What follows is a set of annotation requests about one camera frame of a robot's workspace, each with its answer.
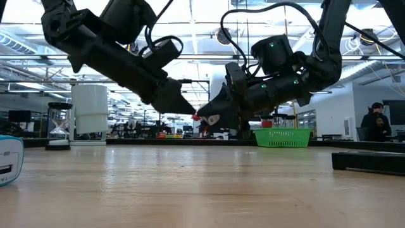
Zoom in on white sand hourglass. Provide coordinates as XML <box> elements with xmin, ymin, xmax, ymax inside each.
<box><xmin>44</xmin><ymin>101</ymin><xmax>74</xmax><ymax>151</ymax></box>

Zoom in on black aluminium table frame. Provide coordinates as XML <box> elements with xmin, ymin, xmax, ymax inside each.
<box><xmin>21</xmin><ymin>136</ymin><xmax>405</xmax><ymax>155</ymax></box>

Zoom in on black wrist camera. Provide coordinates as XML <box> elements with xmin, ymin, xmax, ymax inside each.
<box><xmin>140</xmin><ymin>37</ymin><xmax>185</xmax><ymax>69</ymax></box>
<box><xmin>251</xmin><ymin>34</ymin><xmax>294</xmax><ymax>75</ymax></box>

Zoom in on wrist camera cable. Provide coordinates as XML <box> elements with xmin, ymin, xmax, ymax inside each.
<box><xmin>144</xmin><ymin>0</ymin><xmax>185</xmax><ymax>60</ymax></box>
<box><xmin>219</xmin><ymin>1</ymin><xmax>332</xmax><ymax>79</ymax></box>

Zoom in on black cable reel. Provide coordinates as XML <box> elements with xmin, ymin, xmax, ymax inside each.
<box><xmin>216</xmin><ymin>27</ymin><xmax>233</xmax><ymax>46</ymax></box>
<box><xmin>359</xmin><ymin>28</ymin><xmax>379</xmax><ymax>47</ymax></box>

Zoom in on red sand hourglass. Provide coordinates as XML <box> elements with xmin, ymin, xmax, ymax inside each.
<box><xmin>259</xmin><ymin>115</ymin><xmax>275</xmax><ymax>129</ymax></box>

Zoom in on teal and white travel adapter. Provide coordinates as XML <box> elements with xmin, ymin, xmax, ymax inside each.
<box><xmin>0</xmin><ymin>134</ymin><xmax>25</xmax><ymax>187</ymax></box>

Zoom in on black rectangular block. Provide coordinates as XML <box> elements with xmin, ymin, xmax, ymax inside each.
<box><xmin>331</xmin><ymin>150</ymin><xmax>405</xmax><ymax>177</ymax></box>

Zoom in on green plastic mesh basket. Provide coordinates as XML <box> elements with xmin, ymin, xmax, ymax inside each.
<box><xmin>253</xmin><ymin>127</ymin><xmax>313</xmax><ymax>149</ymax></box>

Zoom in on white cylindrical cup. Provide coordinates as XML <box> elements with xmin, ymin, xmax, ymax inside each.
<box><xmin>70</xmin><ymin>83</ymin><xmax>109</xmax><ymax>147</ymax></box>

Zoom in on person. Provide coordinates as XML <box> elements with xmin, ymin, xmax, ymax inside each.
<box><xmin>360</xmin><ymin>101</ymin><xmax>393</xmax><ymax>143</ymax></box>
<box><xmin>372</xmin><ymin>117</ymin><xmax>389</xmax><ymax>143</ymax></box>

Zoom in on black wall screen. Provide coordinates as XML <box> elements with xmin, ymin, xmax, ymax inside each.
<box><xmin>382</xmin><ymin>99</ymin><xmax>405</xmax><ymax>127</ymax></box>

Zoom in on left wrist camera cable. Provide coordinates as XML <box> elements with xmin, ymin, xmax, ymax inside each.
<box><xmin>144</xmin><ymin>0</ymin><xmax>185</xmax><ymax>60</ymax></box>

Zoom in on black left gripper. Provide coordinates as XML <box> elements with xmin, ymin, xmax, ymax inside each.
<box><xmin>116</xmin><ymin>61</ymin><xmax>197</xmax><ymax>115</ymax></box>

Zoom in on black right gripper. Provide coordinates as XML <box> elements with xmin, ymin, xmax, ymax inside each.
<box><xmin>197</xmin><ymin>61</ymin><xmax>313</xmax><ymax>131</ymax></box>

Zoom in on black computer monitor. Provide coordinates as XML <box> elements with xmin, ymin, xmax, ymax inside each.
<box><xmin>8</xmin><ymin>110</ymin><xmax>32</xmax><ymax>124</ymax></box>

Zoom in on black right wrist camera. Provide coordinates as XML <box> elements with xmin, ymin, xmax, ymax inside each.
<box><xmin>251</xmin><ymin>34</ymin><xmax>294</xmax><ymax>75</ymax></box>

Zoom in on white building column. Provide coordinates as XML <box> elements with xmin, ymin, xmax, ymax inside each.
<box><xmin>209</xmin><ymin>65</ymin><xmax>235</xmax><ymax>96</ymax></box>

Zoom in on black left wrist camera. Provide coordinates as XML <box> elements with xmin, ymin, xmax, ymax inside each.
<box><xmin>140</xmin><ymin>37</ymin><xmax>185</xmax><ymax>69</ymax></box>

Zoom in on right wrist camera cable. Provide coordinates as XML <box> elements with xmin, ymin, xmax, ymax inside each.
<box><xmin>219</xmin><ymin>1</ymin><xmax>332</xmax><ymax>79</ymax></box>

